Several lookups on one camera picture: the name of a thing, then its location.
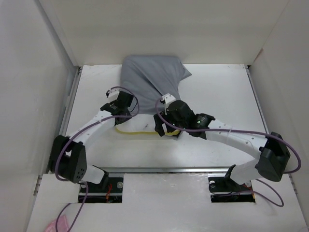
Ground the white pillow yellow edge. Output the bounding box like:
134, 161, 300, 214
114, 113, 181, 137

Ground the grey pillowcase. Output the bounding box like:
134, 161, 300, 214
120, 55, 192, 116

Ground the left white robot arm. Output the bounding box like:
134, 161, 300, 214
48, 87, 139, 192

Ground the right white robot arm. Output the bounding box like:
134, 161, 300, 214
154, 95, 291, 190

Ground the pink cloth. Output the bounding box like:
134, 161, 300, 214
44, 215, 70, 232

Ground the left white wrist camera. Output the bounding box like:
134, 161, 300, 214
106, 88, 120, 100

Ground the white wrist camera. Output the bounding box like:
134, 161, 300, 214
106, 88, 120, 100
160, 93, 176, 114

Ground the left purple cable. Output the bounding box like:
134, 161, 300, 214
55, 86, 140, 232

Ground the purple cable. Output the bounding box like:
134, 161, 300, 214
55, 86, 140, 232
154, 97, 302, 207

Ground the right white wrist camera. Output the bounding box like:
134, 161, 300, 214
160, 93, 176, 114

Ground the metal rail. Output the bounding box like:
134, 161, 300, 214
48, 166, 261, 174

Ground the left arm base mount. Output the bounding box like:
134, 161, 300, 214
78, 172, 124, 203

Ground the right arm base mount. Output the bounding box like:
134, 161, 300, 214
208, 164, 255, 203

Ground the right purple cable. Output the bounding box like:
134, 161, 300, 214
154, 97, 302, 207

